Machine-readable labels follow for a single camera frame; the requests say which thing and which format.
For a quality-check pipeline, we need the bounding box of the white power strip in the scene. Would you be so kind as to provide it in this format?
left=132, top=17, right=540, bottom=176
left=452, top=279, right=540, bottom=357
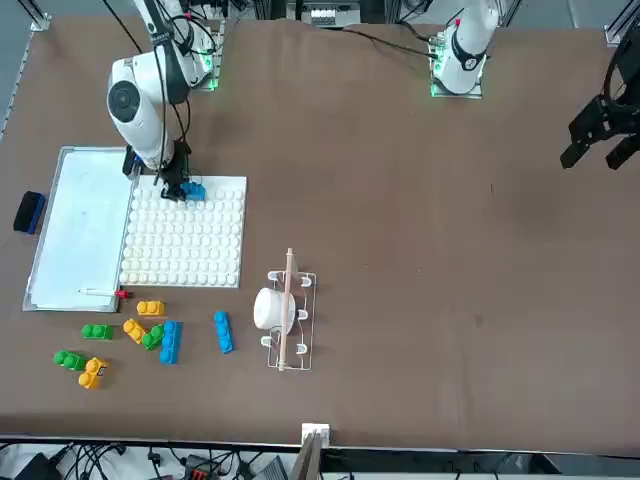
left=308, top=7, right=343, bottom=26

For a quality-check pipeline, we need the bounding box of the white pen with red cap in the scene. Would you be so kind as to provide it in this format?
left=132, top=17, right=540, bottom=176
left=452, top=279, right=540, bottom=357
left=77, top=287, right=132, bottom=300

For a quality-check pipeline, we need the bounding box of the white wire cup rack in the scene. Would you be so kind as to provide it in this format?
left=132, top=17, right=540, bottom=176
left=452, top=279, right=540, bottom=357
left=266, top=269, right=318, bottom=372

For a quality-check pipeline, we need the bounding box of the black and blue eraser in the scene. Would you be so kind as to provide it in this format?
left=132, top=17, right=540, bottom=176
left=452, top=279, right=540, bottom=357
left=12, top=190, right=47, bottom=235

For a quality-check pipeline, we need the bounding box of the blue three-stud block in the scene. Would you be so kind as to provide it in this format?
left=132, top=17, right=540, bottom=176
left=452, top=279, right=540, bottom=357
left=158, top=319, right=183, bottom=365
left=179, top=180, right=208, bottom=203
left=214, top=310, right=237, bottom=354

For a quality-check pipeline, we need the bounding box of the wooden rod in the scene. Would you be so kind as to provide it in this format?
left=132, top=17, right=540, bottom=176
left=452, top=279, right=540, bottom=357
left=277, top=248, right=297, bottom=374

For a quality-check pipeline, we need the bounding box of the black base cable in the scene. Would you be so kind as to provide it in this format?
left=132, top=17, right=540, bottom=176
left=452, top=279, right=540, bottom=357
left=342, top=27, right=441, bottom=64

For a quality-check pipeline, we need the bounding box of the white studded baseplate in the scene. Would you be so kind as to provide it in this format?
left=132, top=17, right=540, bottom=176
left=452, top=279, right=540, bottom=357
left=118, top=174, right=248, bottom=290

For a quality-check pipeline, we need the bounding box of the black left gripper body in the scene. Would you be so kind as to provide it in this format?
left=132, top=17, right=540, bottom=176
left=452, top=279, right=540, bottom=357
left=607, top=34, right=640, bottom=132

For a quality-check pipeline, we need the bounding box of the white cup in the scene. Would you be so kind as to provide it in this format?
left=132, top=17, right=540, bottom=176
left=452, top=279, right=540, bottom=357
left=252, top=286, right=296, bottom=332

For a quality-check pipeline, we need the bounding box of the aluminium camera post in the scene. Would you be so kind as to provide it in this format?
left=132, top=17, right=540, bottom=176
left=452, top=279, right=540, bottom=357
left=289, top=422, right=332, bottom=480

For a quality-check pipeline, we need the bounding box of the yellow block with printed tag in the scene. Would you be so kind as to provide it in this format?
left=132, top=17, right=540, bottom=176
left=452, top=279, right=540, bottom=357
left=77, top=356, right=109, bottom=391

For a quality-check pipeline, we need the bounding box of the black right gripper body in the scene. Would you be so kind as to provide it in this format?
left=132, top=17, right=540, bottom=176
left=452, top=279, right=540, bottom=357
left=158, top=142, right=192, bottom=187

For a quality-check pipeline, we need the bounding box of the white whiteboard with grey frame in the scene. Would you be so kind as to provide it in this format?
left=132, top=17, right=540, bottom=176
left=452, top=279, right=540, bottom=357
left=22, top=145, right=144, bottom=314

